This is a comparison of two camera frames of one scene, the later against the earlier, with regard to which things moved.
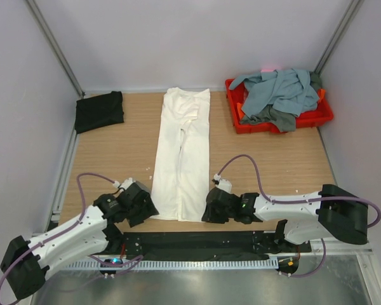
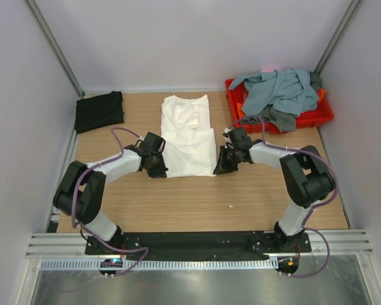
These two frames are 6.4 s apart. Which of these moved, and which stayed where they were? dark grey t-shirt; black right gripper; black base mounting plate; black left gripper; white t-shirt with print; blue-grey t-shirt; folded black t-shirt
Moved: black right gripper; white t-shirt with print; black left gripper
Stayed: folded black t-shirt; blue-grey t-shirt; dark grey t-shirt; black base mounting plate
